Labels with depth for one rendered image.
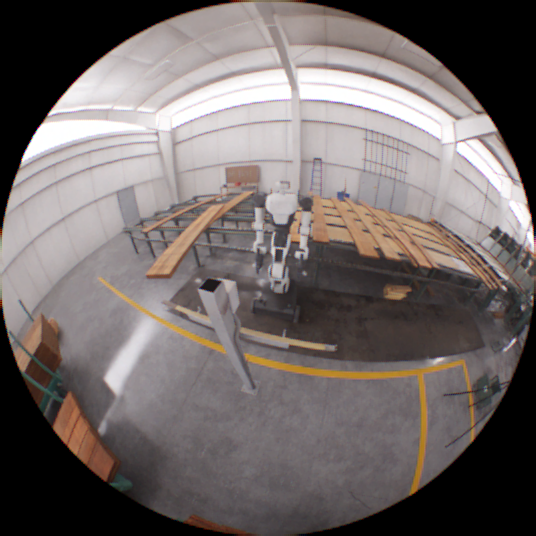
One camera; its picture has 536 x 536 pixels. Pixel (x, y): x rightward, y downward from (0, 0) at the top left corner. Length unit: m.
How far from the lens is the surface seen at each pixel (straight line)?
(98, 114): 10.05
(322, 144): 7.97
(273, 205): 1.39
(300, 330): 1.90
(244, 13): 6.21
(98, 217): 8.87
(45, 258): 8.63
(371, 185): 7.68
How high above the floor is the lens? 1.60
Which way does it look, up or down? 35 degrees down
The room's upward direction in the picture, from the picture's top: 1 degrees counter-clockwise
